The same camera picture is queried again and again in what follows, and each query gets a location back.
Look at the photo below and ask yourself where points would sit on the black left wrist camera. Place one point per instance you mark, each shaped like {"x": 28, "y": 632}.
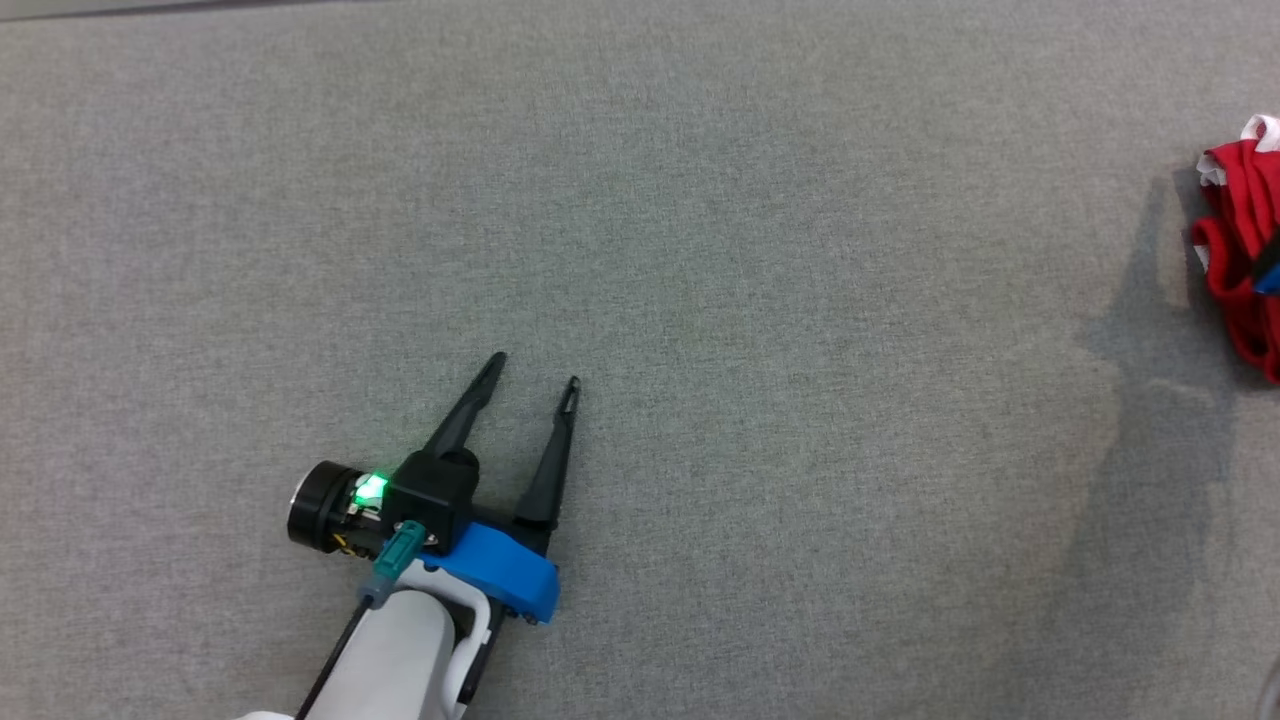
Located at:
{"x": 440, "y": 495}

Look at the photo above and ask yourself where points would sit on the teal left camera connector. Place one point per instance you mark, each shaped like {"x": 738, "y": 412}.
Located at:
{"x": 397, "y": 560}

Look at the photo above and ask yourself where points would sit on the crumpled red white garment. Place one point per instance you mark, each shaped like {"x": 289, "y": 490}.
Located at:
{"x": 1240, "y": 200}

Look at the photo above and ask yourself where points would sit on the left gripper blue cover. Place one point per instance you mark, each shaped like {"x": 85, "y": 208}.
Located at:
{"x": 500, "y": 570}

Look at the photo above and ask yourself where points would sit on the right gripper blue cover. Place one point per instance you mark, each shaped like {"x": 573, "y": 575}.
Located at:
{"x": 1271, "y": 280}

